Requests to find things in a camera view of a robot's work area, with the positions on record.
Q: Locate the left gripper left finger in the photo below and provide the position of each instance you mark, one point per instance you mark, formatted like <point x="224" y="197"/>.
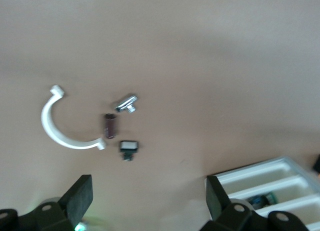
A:
<point x="80" y="198"/>

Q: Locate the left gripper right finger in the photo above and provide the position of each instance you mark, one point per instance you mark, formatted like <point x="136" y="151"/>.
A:
<point x="216" y="198"/>

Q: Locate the green push button switch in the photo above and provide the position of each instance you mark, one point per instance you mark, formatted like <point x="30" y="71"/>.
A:
<point x="265" y="199"/>

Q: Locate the white plastic drawer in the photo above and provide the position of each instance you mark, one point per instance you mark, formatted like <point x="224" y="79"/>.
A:
<point x="295" y="203"/>
<point x="315" y="226"/>
<point x="275" y="185"/>

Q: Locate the white drawer cabinet housing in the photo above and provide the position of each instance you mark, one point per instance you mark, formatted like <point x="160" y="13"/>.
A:
<point x="250" y="169"/>

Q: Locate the small brown terminal block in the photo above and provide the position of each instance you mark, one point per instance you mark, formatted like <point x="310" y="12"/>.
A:
<point x="110" y="127"/>

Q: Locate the white curved plastic clamp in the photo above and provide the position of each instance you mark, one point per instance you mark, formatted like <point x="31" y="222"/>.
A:
<point x="45" y="117"/>

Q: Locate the small silver metal fitting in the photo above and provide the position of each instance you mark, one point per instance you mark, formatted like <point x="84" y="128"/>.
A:
<point x="125" y="103"/>

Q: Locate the brown table cover sheet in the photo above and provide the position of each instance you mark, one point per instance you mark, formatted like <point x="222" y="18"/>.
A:
<point x="175" y="41"/>

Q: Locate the black white rectangular switch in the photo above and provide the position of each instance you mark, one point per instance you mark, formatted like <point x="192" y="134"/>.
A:
<point x="128" y="145"/>

